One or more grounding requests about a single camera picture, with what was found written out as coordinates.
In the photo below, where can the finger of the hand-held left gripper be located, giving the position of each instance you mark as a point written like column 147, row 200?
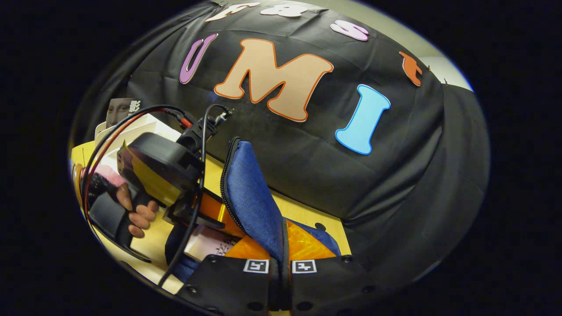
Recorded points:
column 215, row 210

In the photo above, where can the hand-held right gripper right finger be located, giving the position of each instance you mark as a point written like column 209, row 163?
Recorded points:
column 325, row 285

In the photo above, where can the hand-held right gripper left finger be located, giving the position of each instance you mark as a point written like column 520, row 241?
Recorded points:
column 228, row 285

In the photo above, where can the pink book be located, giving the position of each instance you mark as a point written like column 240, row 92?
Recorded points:
column 210, row 243

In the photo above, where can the blue schoolbag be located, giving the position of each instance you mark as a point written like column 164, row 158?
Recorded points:
column 252, row 197

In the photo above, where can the black backdrop cloth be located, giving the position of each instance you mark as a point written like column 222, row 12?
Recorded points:
column 373, row 184

